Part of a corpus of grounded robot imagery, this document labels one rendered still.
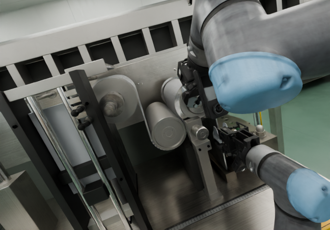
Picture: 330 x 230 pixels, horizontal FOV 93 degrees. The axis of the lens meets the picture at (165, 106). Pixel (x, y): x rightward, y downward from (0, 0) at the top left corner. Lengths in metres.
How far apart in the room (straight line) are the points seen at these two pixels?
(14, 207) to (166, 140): 0.57
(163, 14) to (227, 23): 0.69
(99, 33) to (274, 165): 0.79
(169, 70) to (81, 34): 0.43
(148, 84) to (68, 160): 0.52
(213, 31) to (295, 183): 0.30
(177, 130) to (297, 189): 0.33
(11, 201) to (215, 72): 0.77
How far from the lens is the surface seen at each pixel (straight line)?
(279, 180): 0.40
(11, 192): 0.79
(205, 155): 0.56
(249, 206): 0.65
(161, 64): 0.82
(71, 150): 0.45
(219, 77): 0.17
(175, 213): 0.67
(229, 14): 0.20
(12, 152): 1.06
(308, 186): 0.38
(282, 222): 0.45
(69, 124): 0.42
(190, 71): 0.38
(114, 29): 0.83
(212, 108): 0.34
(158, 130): 0.53
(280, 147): 1.66
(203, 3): 0.24
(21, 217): 0.84
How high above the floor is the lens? 1.41
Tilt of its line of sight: 16 degrees down
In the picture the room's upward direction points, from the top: 17 degrees counter-clockwise
